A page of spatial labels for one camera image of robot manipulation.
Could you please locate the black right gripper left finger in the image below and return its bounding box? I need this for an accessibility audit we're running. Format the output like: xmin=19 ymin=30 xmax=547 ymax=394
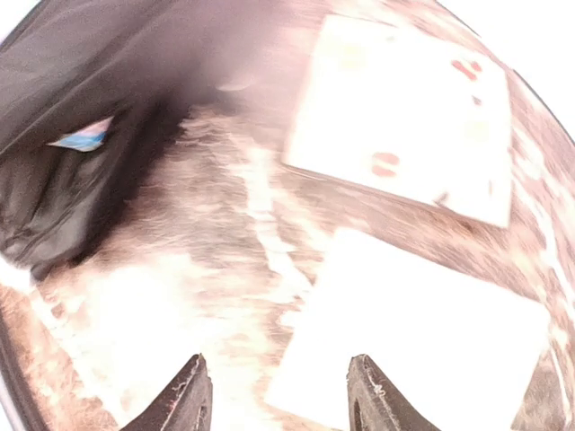
xmin=121 ymin=354 xmax=213 ymax=431

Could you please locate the dog picture book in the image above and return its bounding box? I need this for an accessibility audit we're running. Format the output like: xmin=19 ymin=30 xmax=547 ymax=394
xmin=49 ymin=117 xmax=113 ymax=152

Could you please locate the grey shrink-wrapped notebook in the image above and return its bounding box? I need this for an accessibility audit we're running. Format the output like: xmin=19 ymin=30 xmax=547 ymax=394
xmin=265 ymin=228 xmax=550 ymax=430

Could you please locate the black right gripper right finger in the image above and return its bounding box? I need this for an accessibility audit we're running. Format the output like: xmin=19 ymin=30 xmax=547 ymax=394
xmin=347 ymin=354 xmax=438 ymax=431

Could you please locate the black student bag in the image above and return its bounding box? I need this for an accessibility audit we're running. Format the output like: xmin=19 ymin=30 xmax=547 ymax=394
xmin=1 ymin=1 xmax=284 ymax=281

